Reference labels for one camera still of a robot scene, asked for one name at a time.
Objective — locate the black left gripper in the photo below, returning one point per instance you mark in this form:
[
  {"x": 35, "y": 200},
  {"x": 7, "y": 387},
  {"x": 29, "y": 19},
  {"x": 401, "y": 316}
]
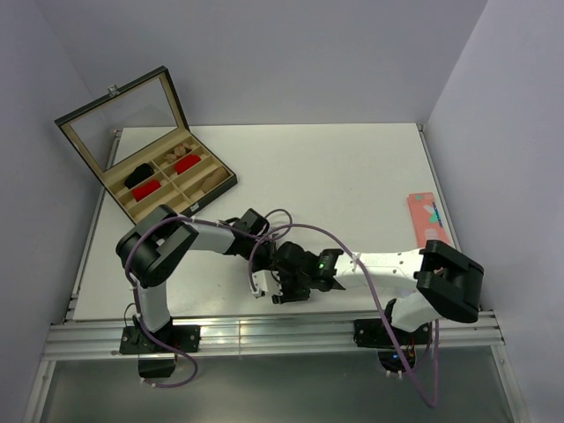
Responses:
[{"x": 270, "y": 248}]

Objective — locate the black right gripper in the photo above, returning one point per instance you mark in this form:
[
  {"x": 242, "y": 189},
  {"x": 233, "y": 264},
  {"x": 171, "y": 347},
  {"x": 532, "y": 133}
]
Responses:
[{"x": 287, "y": 295}]

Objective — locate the tan ribbed sock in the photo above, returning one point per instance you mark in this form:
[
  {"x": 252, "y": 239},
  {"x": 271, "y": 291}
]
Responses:
[{"x": 214, "y": 179}]

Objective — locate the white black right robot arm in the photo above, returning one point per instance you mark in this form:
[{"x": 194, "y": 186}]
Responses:
[{"x": 435, "y": 281}]

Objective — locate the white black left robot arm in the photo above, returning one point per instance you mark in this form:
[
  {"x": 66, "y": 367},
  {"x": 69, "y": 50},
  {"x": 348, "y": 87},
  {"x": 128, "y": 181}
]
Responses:
[{"x": 153, "y": 248}]

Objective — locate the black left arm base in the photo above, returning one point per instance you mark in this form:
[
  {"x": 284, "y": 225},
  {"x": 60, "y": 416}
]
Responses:
[{"x": 158, "y": 353}]

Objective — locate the red rolled sock right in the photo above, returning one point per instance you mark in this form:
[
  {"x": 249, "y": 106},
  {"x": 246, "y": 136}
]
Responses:
[{"x": 186, "y": 162}]

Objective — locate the red rolled sock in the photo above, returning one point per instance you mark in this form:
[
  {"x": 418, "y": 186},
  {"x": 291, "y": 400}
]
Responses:
[
  {"x": 146, "y": 189},
  {"x": 186, "y": 162}
]

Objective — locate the beige rolled sock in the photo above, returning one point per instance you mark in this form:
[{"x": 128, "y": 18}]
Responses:
[{"x": 178, "y": 152}]

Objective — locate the red rolled sock left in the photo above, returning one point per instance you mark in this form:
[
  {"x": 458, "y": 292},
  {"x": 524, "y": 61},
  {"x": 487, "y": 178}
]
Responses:
[{"x": 146, "y": 189}]

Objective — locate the black rolled sock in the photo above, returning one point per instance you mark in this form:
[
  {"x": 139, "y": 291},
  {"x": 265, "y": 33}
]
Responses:
[{"x": 141, "y": 173}]

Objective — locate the pink patterned sock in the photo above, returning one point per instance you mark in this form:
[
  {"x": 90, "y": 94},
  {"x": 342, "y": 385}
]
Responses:
[{"x": 426, "y": 219}]

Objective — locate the black compartment storage box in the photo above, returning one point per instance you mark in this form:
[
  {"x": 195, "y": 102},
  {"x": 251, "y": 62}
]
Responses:
[{"x": 137, "y": 123}]

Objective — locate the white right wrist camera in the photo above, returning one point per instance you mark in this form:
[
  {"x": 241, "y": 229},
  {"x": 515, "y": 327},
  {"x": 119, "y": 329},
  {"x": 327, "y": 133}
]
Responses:
[{"x": 264, "y": 284}]

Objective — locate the aluminium rail frame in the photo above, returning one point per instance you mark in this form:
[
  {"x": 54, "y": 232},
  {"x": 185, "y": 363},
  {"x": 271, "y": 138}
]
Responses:
[{"x": 353, "y": 177}]

